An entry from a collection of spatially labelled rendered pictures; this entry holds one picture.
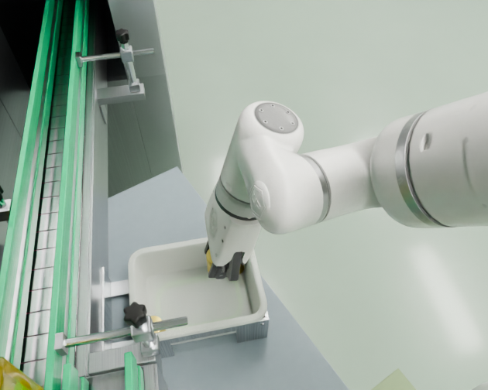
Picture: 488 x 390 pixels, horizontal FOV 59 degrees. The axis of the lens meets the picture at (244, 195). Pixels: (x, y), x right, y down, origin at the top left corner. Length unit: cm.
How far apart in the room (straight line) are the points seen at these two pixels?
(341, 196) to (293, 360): 42
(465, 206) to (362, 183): 19
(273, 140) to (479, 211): 23
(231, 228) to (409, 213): 28
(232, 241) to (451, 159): 34
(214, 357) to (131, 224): 34
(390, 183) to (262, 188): 14
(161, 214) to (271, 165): 57
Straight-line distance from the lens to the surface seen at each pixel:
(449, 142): 29
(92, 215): 84
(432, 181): 29
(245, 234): 55
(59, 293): 66
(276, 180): 41
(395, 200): 32
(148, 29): 125
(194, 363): 80
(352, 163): 46
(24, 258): 78
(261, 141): 45
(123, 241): 94
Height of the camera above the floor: 151
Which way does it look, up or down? 51 degrees down
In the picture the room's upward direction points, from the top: straight up
